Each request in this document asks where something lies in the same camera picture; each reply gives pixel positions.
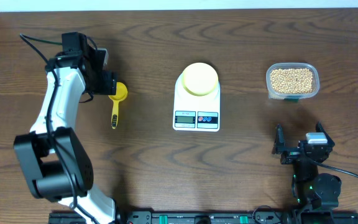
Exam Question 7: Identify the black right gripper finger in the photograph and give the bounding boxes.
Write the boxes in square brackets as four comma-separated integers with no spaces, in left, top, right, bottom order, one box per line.
[272,124,285,154]
[315,121,335,146]

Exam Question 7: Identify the yellow measuring scoop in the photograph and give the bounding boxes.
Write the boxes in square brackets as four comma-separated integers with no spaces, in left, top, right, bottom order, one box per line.
[109,82,128,129]

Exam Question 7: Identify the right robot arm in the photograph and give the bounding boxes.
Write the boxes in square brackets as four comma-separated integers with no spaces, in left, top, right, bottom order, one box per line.
[273,123,342,224]

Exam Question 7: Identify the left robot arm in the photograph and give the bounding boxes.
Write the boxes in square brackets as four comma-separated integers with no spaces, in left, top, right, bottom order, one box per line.
[14,32,127,223]

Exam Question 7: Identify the white digital kitchen scale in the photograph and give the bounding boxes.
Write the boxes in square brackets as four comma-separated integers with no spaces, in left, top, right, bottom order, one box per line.
[172,74,221,132]

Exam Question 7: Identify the pale yellow bowl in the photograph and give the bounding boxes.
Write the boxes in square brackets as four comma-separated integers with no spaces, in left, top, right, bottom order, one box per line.
[181,62,219,96]

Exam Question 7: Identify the clear plastic container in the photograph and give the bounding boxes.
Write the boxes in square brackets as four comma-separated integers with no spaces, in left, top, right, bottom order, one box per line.
[266,62,320,101]

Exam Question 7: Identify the soybeans in container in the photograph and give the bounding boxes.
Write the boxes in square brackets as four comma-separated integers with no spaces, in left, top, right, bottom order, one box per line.
[270,68,313,94]

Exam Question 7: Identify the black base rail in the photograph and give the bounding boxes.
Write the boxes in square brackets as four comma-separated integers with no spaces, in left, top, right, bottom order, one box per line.
[47,210,358,224]

